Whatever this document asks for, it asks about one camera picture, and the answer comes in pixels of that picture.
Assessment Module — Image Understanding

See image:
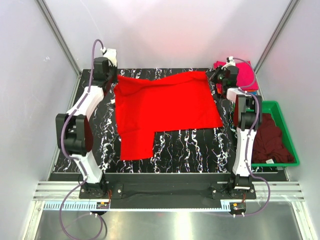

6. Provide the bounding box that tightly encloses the folded pink t shirt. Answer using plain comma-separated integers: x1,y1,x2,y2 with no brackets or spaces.
213,59,259,91

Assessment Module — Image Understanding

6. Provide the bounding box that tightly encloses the left connector box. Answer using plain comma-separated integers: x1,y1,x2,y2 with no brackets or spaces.
96,201,110,210

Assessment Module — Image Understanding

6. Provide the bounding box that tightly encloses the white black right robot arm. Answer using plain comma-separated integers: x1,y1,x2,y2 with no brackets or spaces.
207,56,262,201

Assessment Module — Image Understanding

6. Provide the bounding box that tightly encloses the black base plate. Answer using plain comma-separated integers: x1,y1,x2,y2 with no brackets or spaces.
79,173,257,210

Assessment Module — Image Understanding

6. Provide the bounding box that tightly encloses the green plastic bin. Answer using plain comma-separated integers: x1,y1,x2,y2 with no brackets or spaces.
251,101,300,167

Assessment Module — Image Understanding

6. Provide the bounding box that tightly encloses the right connector box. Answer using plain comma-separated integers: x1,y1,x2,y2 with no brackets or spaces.
230,201,247,212

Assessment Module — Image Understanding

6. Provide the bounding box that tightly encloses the connector box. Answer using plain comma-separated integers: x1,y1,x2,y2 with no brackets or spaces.
230,201,247,212
96,201,110,210

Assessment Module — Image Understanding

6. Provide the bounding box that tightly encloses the maroon t shirt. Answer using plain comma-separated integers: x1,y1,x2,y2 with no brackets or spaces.
251,113,295,164

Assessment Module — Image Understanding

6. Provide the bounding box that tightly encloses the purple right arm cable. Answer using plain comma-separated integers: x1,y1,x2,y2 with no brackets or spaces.
207,57,272,217

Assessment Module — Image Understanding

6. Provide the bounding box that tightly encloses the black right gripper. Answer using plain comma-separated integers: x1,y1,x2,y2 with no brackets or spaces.
205,65,227,86

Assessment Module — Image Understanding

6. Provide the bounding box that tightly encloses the red t shirt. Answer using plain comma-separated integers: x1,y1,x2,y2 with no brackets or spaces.
114,71,223,161

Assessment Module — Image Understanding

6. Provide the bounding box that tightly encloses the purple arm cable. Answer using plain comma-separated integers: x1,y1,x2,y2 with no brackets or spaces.
58,38,110,240
207,57,272,217

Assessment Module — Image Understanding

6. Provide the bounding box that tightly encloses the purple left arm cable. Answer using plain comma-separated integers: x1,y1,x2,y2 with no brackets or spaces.
58,38,110,240

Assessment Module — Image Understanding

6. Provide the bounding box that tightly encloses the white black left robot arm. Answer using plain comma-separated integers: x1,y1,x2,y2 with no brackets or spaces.
55,47,118,198

